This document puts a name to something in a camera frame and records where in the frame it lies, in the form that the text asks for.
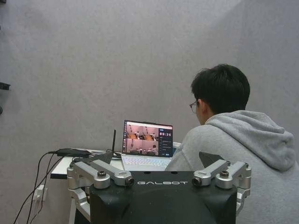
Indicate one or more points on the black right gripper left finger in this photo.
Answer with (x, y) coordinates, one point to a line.
(100, 169)

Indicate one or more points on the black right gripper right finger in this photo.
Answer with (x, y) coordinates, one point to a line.
(227, 169)

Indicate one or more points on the person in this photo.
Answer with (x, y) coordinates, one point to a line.
(233, 149)

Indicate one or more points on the black antenna device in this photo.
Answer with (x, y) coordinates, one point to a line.
(114, 140)

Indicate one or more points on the flat black box device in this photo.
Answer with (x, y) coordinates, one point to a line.
(72, 152)

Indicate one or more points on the white desk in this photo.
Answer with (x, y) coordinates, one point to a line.
(61, 169)

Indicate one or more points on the open silver laptop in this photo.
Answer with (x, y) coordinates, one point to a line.
(144, 140)

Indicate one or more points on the white wall power socket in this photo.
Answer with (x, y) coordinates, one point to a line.
(40, 192)

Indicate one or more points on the black wall bracket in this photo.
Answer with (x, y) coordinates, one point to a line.
(4, 86)

